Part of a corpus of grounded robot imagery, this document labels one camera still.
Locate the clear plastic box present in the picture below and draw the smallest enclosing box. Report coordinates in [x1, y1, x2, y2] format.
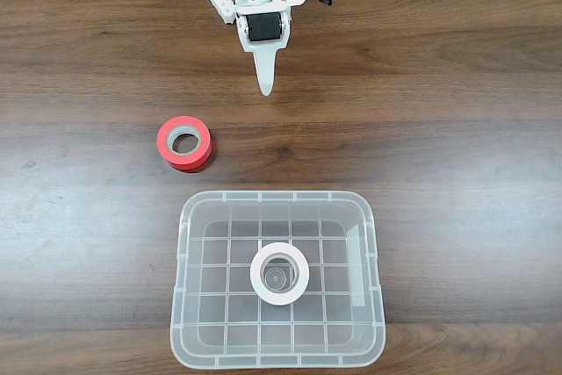
[169, 190, 387, 371]

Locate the red tape roll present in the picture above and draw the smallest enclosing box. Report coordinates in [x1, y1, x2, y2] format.
[156, 115, 215, 173]

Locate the white tape roll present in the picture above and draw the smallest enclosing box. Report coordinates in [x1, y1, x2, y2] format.
[249, 242, 311, 307]

